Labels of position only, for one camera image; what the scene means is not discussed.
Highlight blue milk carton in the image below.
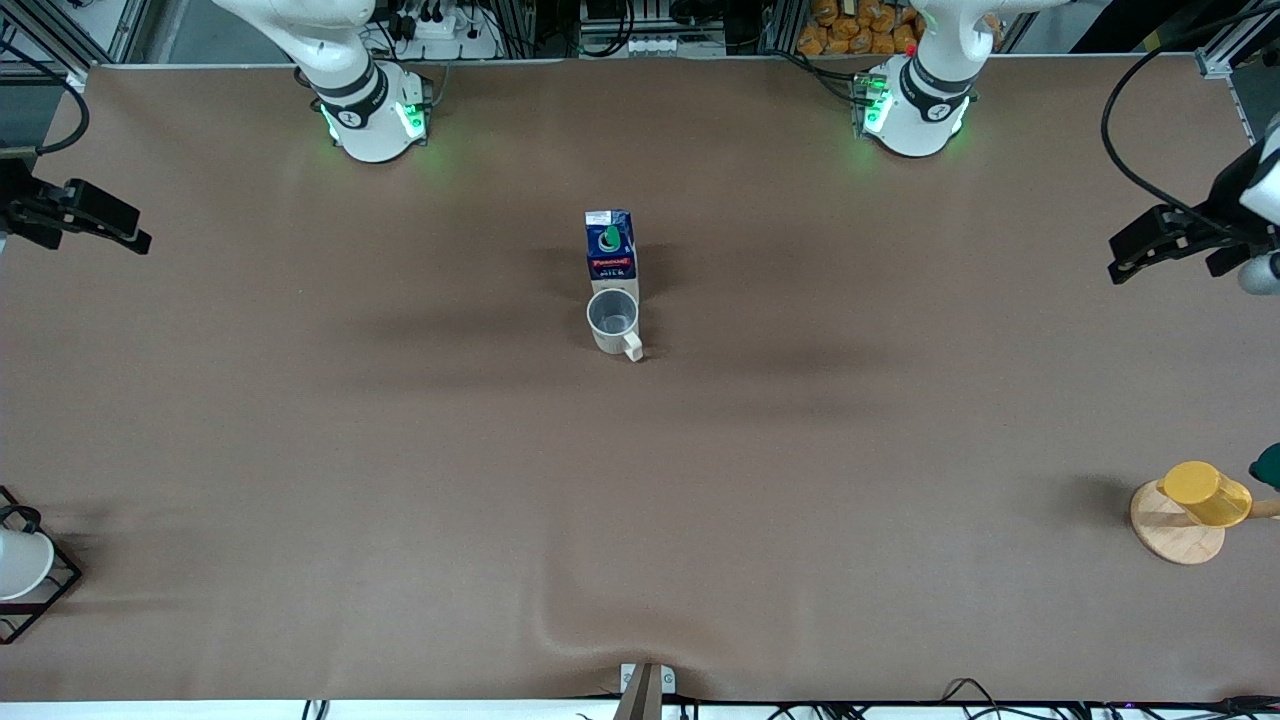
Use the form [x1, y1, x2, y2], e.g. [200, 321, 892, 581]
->
[584, 209, 639, 302]

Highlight white ribbed mug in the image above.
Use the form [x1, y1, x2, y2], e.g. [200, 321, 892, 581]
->
[586, 289, 645, 363]

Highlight yellow plastic cup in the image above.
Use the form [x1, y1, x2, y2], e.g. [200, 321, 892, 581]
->
[1157, 461, 1253, 528]

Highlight wooden mug stand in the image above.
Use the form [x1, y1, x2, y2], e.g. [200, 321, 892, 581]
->
[1130, 480, 1280, 567]

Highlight orange snack bags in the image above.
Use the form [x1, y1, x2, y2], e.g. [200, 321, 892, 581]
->
[798, 0, 926, 57]

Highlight white power strip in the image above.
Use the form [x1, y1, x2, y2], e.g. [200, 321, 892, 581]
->
[392, 0, 501, 59]

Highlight grey slim power strip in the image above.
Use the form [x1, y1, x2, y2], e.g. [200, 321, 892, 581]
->
[625, 35, 727, 57]

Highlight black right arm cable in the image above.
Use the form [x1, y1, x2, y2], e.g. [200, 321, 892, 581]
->
[0, 42, 91, 157]

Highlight black wire rack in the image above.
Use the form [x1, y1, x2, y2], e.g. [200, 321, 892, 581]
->
[0, 486, 83, 645]

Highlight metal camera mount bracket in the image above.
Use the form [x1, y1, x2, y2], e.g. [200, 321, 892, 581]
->
[613, 662, 677, 720]

